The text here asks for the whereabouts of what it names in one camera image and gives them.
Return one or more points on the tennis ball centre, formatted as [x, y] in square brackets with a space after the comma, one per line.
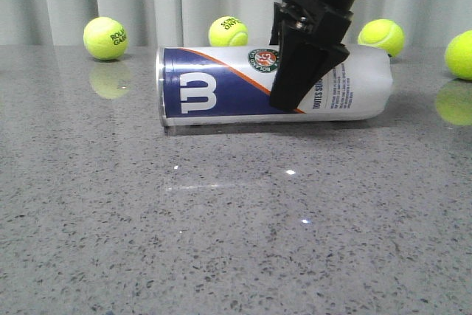
[228, 31]

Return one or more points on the grey white curtain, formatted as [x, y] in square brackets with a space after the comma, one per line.
[147, 1]

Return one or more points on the tennis ball Roland Garros left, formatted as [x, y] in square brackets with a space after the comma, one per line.
[105, 38]

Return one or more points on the tennis ball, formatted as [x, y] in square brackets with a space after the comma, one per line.
[458, 55]
[228, 31]

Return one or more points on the white blue tennis ball can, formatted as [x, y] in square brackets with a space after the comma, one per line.
[213, 85]

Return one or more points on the tennis ball Wilson logo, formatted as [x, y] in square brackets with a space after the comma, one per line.
[383, 34]

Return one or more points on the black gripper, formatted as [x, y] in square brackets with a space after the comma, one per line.
[305, 58]

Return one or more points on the tennis ball far right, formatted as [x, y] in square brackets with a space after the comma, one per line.
[458, 55]

